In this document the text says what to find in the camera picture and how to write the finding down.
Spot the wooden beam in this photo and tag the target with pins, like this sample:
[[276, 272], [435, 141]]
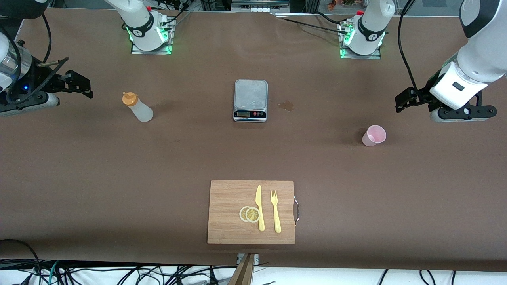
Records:
[[243, 273]]

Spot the brown table cover sheet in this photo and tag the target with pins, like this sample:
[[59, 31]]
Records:
[[119, 178]]

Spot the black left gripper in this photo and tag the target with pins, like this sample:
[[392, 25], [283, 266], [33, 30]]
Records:
[[424, 96]]

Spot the silver kitchen scale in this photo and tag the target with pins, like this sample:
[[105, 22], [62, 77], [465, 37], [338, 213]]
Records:
[[250, 95]]

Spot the lemon slice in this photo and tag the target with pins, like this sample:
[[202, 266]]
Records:
[[252, 215], [242, 214]]

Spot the yellow plastic fork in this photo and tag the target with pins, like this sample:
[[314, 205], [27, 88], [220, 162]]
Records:
[[277, 221]]

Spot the wooden cutting board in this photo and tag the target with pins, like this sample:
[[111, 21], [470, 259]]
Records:
[[225, 221]]

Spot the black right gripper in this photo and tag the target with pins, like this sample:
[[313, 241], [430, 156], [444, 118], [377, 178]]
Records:
[[39, 78]]

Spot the sauce bottle orange cap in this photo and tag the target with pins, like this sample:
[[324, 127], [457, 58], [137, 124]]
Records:
[[140, 111]]

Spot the yellow plastic knife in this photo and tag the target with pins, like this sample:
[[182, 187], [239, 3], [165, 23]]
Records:
[[258, 198]]

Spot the pink plastic cup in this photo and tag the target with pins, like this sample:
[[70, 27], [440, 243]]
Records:
[[374, 136]]

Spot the metal table edge bracket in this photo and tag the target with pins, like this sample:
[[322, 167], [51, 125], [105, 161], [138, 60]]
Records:
[[256, 259]]

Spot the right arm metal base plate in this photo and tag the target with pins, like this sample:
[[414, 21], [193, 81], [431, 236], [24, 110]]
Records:
[[138, 52]]

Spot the aluminium frame rail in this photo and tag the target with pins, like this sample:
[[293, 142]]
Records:
[[257, 4]]

